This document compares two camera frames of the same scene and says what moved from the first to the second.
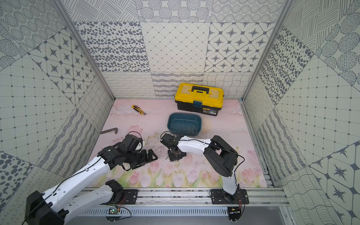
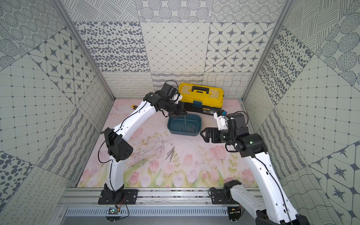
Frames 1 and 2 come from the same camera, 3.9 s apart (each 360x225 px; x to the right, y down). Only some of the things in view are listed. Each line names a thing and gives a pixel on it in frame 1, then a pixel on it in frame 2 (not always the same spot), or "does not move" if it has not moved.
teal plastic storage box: (184, 123) does not move
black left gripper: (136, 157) -> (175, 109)
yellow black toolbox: (198, 99) does not move
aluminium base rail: (267, 196) does not move
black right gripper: (173, 158) -> (215, 131)
